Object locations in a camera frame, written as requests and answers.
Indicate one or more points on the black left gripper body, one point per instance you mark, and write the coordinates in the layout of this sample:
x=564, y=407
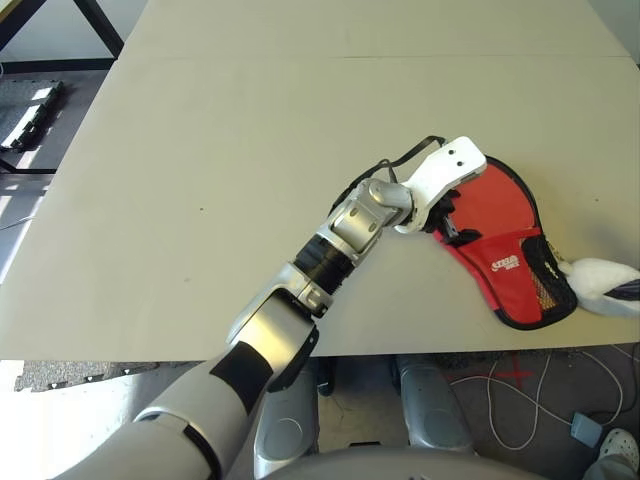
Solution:
x=440, y=220

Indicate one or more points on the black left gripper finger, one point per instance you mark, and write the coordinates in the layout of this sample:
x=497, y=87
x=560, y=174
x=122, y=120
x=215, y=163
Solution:
x=466, y=237
x=451, y=199

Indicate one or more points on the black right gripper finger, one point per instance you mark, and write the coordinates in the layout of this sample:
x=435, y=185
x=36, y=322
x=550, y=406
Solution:
x=629, y=292

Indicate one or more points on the grey-blue plush zipper toy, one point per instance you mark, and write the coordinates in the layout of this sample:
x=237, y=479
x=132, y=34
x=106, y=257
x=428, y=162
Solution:
x=595, y=280

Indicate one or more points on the black and red paddle case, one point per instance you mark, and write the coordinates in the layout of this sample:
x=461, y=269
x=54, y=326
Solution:
x=500, y=280

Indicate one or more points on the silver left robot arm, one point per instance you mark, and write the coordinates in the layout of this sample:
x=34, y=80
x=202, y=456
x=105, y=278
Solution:
x=360, y=220

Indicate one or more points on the grey-blue foot pedal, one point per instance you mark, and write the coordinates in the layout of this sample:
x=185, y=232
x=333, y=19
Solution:
x=586, y=430

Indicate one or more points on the white perforated clog shoe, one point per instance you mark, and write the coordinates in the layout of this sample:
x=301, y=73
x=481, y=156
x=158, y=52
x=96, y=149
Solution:
x=617, y=447

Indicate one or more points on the grey right robot leg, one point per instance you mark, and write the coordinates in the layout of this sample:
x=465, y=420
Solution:
x=435, y=410

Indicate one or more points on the grey robot leg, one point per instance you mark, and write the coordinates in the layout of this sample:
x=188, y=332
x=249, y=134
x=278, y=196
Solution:
x=287, y=430
x=435, y=410

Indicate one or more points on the grey robot torso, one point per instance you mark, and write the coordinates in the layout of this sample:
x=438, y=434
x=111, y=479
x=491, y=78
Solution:
x=400, y=467

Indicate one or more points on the grey left robot leg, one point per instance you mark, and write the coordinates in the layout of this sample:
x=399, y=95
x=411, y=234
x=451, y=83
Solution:
x=287, y=430

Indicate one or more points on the speckled grey floor mat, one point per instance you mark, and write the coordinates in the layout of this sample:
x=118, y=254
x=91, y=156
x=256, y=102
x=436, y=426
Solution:
x=65, y=375

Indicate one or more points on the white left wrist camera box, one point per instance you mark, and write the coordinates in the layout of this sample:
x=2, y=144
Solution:
x=445, y=165

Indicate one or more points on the black metal table frame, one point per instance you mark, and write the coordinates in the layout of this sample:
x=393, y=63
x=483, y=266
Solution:
x=100, y=25

